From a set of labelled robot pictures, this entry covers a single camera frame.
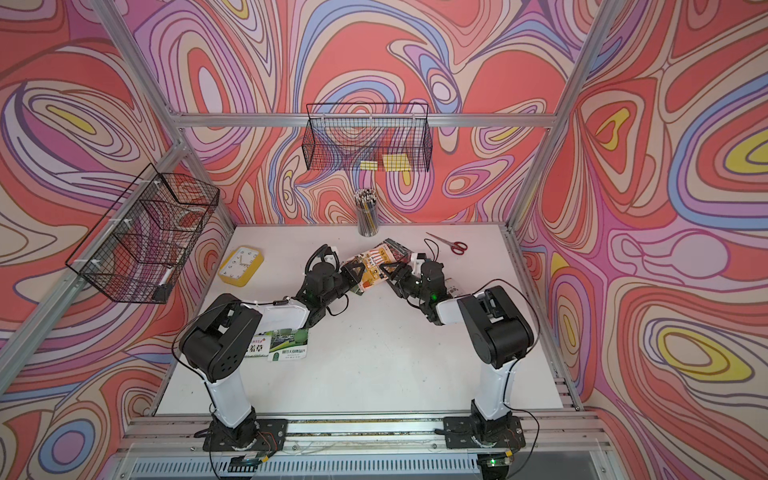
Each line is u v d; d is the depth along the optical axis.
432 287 0.75
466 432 0.73
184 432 0.75
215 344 0.50
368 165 0.83
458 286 0.98
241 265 1.05
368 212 1.08
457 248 1.12
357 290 0.88
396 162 0.91
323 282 0.72
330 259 0.84
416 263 0.88
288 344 0.88
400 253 1.11
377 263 0.94
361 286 0.88
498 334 0.51
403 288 0.84
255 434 0.71
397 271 0.84
